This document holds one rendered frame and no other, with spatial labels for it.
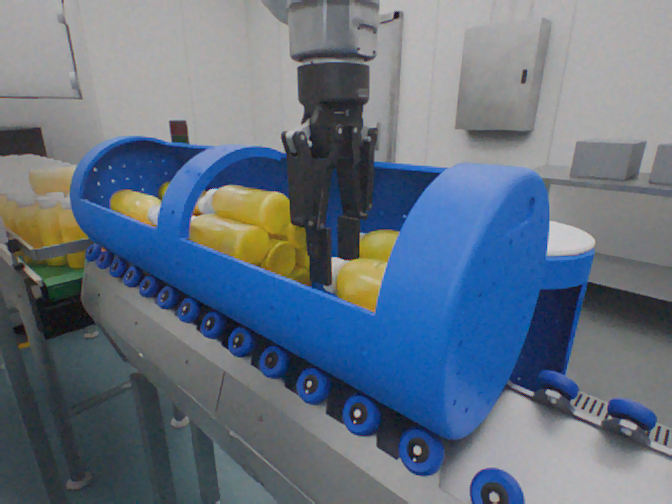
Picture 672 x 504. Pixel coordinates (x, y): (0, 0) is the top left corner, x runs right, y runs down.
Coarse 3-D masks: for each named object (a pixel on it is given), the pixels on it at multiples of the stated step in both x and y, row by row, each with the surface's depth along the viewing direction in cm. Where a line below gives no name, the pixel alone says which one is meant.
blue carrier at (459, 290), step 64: (192, 192) 55; (384, 192) 60; (448, 192) 34; (512, 192) 34; (128, 256) 73; (192, 256) 53; (448, 256) 31; (512, 256) 38; (256, 320) 48; (320, 320) 39; (384, 320) 33; (448, 320) 30; (512, 320) 44; (384, 384) 36; (448, 384) 33
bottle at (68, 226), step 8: (64, 208) 99; (64, 216) 98; (72, 216) 99; (64, 224) 98; (72, 224) 99; (64, 232) 99; (72, 232) 99; (80, 232) 100; (64, 240) 100; (72, 240) 100; (72, 256) 101; (80, 256) 102; (72, 264) 102; (80, 264) 102
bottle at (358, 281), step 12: (348, 264) 45; (360, 264) 43; (372, 264) 43; (384, 264) 43; (336, 276) 46; (348, 276) 43; (360, 276) 42; (372, 276) 42; (336, 288) 46; (348, 288) 43; (360, 288) 42; (372, 288) 41; (348, 300) 43; (360, 300) 42; (372, 300) 41
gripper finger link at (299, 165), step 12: (300, 132) 37; (300, 144) 38; (288, 156) 40; (300, 156) 38; (288, 168) 40; (300, 168) 39; (288, 180) 40; (300, 180) 39; (288, 192) 41; (300, 192) 40; (312, 192) 40; (300, 204) 40; (312, 204) 41; (300, 216) 41; (312, 216) 41
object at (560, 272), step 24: (552, 264) 75; (576, 264) 76; (552, 288) 77; (576, 288) 89; (552, 312) 98; (576, 312) 84; (528, 336) 106; (552, 336) 99; (528, 360) 107; (552, 360) 99; (528, 384) 108
